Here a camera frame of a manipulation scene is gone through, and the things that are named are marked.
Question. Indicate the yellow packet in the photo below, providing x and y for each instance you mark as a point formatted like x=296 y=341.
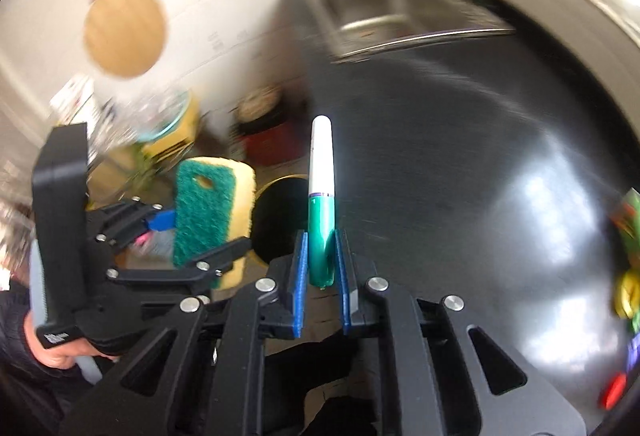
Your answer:
x=627 y=296

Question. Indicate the black round bin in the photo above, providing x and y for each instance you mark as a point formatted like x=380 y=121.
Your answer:
x=277 y=221

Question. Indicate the small red item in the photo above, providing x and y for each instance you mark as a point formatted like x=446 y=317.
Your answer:
x=614 y=391

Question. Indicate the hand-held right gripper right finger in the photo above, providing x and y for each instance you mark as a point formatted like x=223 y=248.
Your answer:
x=344 y=288

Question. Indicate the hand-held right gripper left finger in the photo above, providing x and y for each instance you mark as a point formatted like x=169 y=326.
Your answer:
x=299 y=288

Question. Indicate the green and orange packet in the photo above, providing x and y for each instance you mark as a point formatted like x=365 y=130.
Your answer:
x=627 y=216

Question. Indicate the round wooden board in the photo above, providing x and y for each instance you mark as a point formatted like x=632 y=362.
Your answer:
x=125 y=33

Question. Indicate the red bucket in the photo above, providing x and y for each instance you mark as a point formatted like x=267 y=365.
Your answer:
x=267 y=135

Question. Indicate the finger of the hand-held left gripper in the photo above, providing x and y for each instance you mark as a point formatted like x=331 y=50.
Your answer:
x=220 y=256
x=160 y=221

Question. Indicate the person's left hand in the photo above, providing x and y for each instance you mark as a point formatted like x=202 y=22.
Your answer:
x=55 y=348

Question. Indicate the white and green marker pen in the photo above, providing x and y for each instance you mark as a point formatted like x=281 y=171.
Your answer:
x=321 y=176

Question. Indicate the stainless steel sink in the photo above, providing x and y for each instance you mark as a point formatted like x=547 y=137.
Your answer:
x=390 y=10

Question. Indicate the green and yellow sponge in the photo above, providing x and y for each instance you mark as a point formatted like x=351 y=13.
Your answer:
x=207 y=211

